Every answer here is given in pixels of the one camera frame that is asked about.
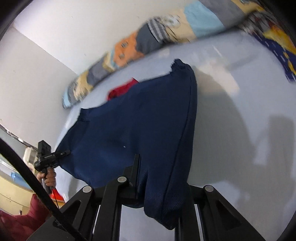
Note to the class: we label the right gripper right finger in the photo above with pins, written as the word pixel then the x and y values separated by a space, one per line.
pixel 190 222

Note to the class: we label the navy blue jacket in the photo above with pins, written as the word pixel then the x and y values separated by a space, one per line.
pixel 154 119

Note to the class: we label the colourful patterned blanket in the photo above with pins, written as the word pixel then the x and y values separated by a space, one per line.
pixel 265 28

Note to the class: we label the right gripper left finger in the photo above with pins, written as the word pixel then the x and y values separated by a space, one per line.
pixel 122 190

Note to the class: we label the long patchwork body pillow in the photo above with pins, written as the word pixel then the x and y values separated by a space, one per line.
pixel 197 20

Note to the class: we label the light blue bed sheet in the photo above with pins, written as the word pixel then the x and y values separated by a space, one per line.
pixel 244 142

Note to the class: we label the red sleeve forearm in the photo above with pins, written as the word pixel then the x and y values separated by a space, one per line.
pixel 21 227

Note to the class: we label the person left hand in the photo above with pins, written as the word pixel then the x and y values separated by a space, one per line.
pixel 49 177

